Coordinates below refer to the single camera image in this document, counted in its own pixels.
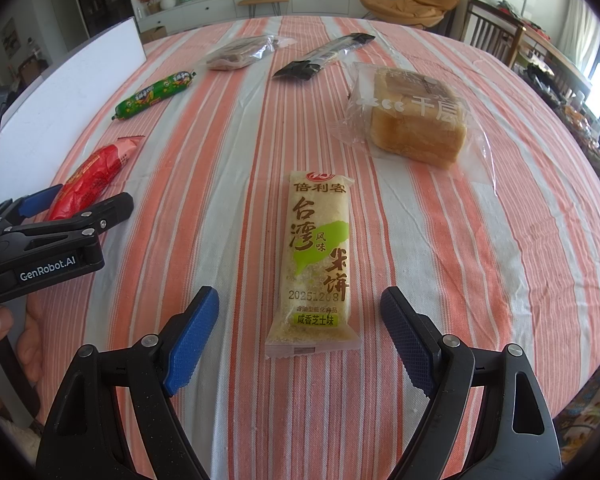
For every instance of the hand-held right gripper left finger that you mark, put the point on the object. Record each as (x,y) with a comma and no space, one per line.
(192,340)

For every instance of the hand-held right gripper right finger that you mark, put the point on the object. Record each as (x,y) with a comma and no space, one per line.
(410,345)

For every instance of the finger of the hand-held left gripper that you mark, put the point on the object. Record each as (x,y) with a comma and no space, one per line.
(105,212)
(37,201)

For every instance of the red snack packet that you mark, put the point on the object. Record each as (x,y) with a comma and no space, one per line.
(95,170)

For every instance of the white cardboard box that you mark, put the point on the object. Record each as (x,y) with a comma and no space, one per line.
(80,95)

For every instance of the yellow green rice cracker packet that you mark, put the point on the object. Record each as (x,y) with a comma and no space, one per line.
(315,270)

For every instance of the green sausage stick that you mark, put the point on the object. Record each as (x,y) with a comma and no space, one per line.
(152,95)

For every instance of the bread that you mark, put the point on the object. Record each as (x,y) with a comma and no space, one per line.
(415,120)

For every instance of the long black snack packet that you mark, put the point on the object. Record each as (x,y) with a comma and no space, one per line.
(325,55)

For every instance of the person's left hand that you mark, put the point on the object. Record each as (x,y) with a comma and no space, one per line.
(32,340)

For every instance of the orange striped tablecloth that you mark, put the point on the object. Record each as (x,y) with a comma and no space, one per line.
(480,260)

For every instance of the brown cardboard box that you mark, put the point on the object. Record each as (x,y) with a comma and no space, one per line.
(154,34)

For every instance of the floral cloth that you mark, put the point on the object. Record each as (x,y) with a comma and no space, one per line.
(587,415)

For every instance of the brown snack in clear bag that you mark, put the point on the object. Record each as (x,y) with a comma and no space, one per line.
(240,52)

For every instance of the round white vase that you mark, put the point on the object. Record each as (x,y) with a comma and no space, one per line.
(168,2)

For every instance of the wooden stool with metal legs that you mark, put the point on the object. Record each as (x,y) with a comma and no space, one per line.
(262,0)

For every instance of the cluster of bottles and jars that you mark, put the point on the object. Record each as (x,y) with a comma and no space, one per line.
(590,130)

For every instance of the white television cabinet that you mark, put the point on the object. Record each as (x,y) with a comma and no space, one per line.
(310,2)

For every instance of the wooden slatted chair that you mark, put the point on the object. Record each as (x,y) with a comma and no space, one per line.
(485,30)

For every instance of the orange lounge chair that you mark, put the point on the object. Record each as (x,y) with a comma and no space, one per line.
(405,2)

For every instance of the white curtain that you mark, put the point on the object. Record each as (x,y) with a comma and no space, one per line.
(580,25)

